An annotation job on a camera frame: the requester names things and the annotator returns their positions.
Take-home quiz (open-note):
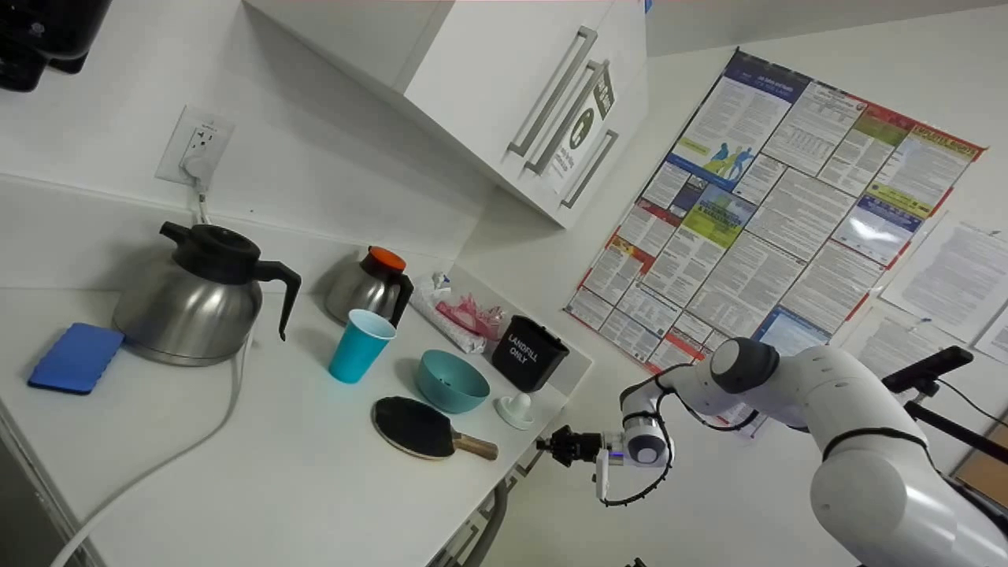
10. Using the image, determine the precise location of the brown wooden board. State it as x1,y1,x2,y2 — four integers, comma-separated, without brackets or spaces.
949,420,1008,513

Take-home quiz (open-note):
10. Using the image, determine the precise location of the white printed paper sheet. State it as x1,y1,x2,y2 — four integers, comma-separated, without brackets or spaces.
838,301,949,373
879,217,1008,346

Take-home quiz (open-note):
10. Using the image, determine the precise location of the black plastic container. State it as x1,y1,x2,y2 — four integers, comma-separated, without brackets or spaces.
487,316,573,397

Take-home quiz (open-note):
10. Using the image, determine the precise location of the blue plastic cup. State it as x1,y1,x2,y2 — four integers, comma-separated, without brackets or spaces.
324,305,399,387

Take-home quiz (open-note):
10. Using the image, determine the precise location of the clear plastic bag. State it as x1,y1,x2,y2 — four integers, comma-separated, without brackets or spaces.
413,269,515,360

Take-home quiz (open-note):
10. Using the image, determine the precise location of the large colourful wall poster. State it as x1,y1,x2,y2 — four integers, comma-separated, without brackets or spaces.
562,47,989,381

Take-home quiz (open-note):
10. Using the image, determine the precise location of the white wall cabinet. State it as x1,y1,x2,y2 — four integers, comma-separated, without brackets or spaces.
241,0,656,234

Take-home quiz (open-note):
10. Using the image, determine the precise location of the white wall outlet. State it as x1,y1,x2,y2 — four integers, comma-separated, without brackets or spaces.
155,103,235,195

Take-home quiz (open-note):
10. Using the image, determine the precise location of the blue sponge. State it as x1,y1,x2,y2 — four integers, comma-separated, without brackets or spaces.
25,321,127,397

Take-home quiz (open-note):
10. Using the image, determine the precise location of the green cabinet sticker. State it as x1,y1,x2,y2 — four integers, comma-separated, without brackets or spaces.
545,61,622,191

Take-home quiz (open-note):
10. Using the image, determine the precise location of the small steel carafe orange lid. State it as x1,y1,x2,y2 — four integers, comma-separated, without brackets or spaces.
314,241,415,327

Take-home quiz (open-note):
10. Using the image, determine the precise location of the small white object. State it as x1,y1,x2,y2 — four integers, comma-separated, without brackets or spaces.
493,391,534,428

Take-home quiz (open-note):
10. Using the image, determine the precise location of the black appliance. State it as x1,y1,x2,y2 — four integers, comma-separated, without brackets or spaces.
0,0,115,94

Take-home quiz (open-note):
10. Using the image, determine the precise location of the teal bowl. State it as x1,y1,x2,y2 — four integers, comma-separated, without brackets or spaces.
413,346,493,416

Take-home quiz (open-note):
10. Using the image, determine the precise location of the black camera on stand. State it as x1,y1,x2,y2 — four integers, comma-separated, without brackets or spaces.
879,342,1008,466

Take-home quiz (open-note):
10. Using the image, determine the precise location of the white power cable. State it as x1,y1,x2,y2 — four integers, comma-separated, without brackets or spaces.
50,155,252,567

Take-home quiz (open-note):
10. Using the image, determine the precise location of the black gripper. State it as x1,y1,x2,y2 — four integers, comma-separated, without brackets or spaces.
534,423,611,473

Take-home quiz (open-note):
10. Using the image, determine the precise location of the large steel carafe black lid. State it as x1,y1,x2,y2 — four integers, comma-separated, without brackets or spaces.
111,217,304,369

